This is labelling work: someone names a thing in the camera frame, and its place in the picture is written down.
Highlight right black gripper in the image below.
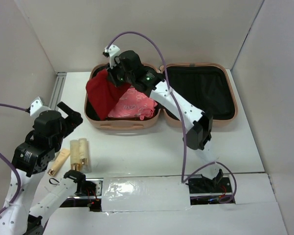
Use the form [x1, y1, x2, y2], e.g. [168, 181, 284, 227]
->
[106, 57, 135, 87]

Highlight coral pink patterned garment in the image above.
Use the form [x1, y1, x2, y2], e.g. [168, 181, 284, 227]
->
[108, 88, 158, 120]

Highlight dark red garment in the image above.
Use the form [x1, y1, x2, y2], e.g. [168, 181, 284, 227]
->
[86, 69, 131, 121]

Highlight gold cosmetic bottles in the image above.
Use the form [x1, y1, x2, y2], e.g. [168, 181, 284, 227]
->
[79, 138, 90, 173]

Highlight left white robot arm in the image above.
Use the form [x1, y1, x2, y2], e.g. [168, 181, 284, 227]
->
[0, 97, 87, 235]

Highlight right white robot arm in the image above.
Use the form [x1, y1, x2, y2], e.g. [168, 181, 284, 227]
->
[103, 44, 223, 192]

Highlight beige cosmetic tube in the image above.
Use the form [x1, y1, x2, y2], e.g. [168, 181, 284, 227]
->
[47, 148, 70, 177]

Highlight pink open suitcase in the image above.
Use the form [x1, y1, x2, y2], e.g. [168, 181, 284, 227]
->
[84, 63, 238, 130]

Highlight aluminium rail frame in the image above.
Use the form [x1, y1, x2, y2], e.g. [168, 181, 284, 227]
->
[48, 72, 67, 110]

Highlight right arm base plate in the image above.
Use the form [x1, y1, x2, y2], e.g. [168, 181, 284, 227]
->
[186, 177, 236, 206]

